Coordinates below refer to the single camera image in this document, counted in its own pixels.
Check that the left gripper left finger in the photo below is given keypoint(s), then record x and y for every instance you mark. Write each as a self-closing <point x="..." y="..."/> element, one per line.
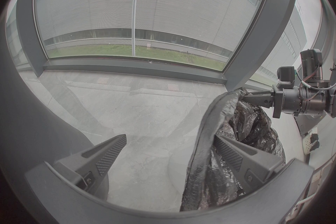
<point x="102" y="158"/>

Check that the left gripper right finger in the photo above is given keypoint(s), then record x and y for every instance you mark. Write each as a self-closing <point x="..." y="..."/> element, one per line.
<point x="252" y="162"/>

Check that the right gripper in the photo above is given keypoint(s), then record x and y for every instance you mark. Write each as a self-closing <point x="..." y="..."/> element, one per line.
<point x="290" y="101"/>

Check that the black plastic bag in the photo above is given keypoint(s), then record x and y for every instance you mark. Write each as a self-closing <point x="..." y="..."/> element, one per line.
<point x="204" y="139"/>

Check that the window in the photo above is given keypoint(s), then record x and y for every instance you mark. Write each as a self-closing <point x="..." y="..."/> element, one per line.
<point x="262" y="34"/>

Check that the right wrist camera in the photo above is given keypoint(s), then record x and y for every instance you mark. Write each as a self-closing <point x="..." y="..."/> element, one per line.
<point x="286" y="73"/>

